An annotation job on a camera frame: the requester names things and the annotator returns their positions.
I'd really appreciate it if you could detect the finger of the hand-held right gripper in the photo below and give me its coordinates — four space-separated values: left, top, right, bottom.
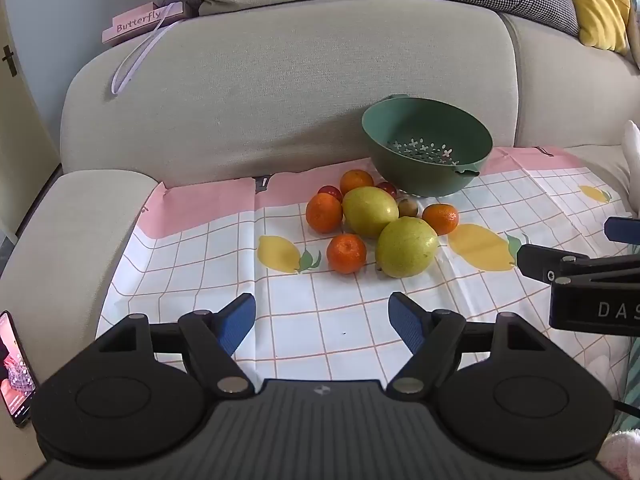
516 243 640 287
604 216 640 244

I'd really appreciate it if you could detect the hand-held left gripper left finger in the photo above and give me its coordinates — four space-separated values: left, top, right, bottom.
95 292 257 396

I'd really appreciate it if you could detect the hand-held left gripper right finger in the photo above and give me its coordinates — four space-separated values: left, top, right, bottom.
387 291 548 396

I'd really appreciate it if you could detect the yellow-green lemon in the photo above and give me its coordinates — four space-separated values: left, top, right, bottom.
342 186 400 239
376 216 441 279

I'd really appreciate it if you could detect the orange tangerine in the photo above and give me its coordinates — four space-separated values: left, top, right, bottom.
340 169 375 197
422 203 460 236
305 192 344 234
326 233 368 275

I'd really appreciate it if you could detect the green colander bowl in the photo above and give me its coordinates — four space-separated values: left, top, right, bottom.
361 94 493 197

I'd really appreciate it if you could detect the lemon-print checked cloth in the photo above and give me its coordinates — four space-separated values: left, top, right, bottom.
95 146 640 411

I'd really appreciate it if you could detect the pink fuzzy cloth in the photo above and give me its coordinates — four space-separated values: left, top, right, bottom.
597 430 640 480

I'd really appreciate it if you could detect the blue patterned cushion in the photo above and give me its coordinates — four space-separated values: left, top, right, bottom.
626 0 640 68

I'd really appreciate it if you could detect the smartphone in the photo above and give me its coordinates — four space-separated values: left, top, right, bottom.
0 310 39 428

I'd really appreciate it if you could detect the yellow cushion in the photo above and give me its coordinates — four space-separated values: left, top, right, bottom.
556 0 633 54

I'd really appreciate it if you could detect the beige sofa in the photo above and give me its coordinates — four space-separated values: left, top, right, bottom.
0 5 640 480

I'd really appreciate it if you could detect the pink box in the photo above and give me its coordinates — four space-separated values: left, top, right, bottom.
101 2 187 44

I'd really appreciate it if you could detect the white ribbon strap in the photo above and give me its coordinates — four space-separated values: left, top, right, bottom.
111 2 181 95

